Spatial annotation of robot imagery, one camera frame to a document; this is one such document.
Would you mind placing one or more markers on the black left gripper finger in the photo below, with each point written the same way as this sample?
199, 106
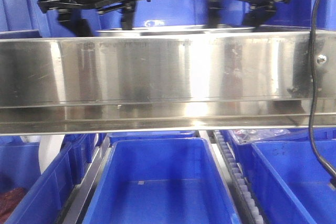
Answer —
127, 13
72, 20

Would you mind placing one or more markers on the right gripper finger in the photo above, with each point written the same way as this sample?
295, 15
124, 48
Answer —
259, 14
214, 16

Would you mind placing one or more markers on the silver metal tray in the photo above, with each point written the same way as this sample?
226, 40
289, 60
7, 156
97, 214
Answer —
174, 30

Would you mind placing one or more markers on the blue bin lower centre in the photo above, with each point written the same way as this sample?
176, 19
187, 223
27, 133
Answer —
161, 181

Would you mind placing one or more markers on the blue bin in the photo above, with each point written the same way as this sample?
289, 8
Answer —
46, 192
161, 181
290, 184

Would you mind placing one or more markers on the blue bin lower left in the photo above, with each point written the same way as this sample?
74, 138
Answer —
46, 192

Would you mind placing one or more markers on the blue bin lower right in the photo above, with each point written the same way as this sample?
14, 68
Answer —
290, 184

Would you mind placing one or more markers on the lower white roller track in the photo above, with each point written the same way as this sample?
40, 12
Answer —
246, 205

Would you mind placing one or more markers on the shelf rail screw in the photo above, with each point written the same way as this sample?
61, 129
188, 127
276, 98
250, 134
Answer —
321, 59

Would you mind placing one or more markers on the stainless steel shelf rail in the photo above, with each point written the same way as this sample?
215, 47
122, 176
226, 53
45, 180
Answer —
194, 81

